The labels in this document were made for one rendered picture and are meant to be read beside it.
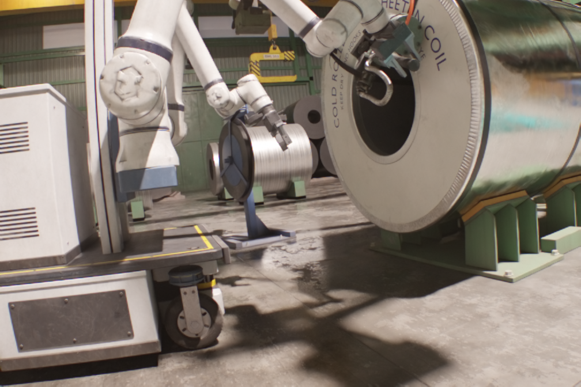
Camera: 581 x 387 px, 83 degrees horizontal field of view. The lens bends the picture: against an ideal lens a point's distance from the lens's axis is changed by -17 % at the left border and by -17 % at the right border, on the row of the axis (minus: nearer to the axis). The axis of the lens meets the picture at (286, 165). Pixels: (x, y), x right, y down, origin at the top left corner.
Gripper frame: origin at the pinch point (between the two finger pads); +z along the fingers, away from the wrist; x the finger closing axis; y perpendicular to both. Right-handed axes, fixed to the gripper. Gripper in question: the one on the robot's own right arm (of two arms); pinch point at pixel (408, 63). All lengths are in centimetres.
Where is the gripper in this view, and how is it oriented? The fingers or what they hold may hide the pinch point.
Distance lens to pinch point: 133.6
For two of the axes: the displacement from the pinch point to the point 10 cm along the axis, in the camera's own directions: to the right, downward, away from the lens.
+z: 6.6, 5.8, 4.7
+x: -6.9, 7.2, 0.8
